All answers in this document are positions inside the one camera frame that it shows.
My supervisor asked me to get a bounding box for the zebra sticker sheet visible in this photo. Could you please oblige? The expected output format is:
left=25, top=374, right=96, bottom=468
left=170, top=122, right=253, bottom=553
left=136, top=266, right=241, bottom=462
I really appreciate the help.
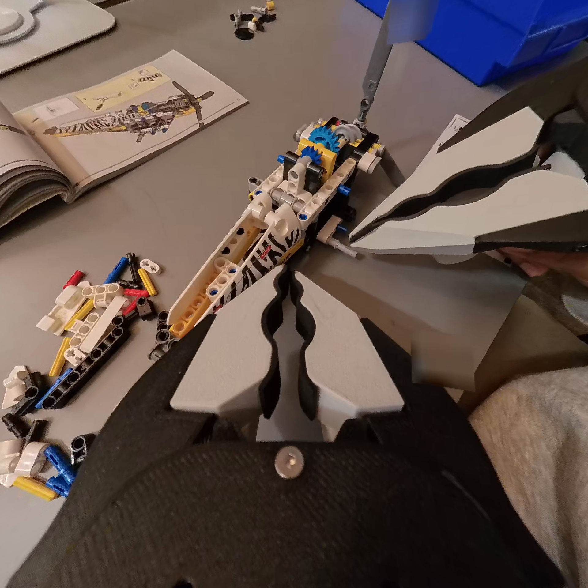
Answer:
left=429, top=114, right=478, bottom=154

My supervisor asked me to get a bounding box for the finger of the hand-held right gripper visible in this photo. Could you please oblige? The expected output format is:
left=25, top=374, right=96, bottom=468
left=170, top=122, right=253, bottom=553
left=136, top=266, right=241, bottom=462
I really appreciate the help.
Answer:
left=351, top=165, right=588, bottom=266
left=348, top=107, right=548, bottom=244

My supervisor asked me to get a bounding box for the zebra striped lego helicopter model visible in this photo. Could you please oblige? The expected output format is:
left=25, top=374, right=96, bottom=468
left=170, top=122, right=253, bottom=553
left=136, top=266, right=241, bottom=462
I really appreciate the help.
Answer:
left=147, top=0, right=396, bottom=360

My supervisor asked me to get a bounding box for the person's right hand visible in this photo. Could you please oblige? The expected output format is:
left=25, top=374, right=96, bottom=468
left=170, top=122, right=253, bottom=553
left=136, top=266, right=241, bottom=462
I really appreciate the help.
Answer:
left=498, top=247, right=588, bottom=278

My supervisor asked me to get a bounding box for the open instruction booklet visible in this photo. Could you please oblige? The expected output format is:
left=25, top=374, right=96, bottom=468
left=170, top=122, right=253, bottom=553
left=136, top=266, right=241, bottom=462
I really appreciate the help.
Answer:
left=0, top=50, right=249, bottom=230

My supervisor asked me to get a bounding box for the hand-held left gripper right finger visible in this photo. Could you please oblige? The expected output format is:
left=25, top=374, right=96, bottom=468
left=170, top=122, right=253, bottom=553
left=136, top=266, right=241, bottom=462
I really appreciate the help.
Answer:
left=293, top=270, right=406, bottom=443

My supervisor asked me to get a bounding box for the pile of loose lego pieces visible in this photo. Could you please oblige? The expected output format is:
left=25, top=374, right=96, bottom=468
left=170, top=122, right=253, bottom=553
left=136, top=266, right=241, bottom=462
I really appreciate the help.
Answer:
left=0, top=253, right=161, bottom=501

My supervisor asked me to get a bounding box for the flat grey stand base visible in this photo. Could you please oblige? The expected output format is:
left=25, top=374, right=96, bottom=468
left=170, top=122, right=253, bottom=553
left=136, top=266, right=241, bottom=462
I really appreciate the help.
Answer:
left=0, top=0, right=115, bottom=76

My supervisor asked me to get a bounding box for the small cluster of lego parts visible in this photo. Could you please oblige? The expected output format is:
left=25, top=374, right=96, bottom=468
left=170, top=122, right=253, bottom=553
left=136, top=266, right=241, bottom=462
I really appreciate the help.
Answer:
left=230, top=0, right=278, bottom=41

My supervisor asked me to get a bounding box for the blue plastic bin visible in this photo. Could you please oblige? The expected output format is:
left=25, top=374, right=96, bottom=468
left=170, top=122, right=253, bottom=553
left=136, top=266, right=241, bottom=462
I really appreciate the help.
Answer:
left=356, top=0, right=588, bottom=88

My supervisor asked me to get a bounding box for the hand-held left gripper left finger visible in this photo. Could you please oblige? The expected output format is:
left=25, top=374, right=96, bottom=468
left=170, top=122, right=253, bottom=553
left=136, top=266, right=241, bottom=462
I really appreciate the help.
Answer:
left=169, top=264, right=292, bottom=443

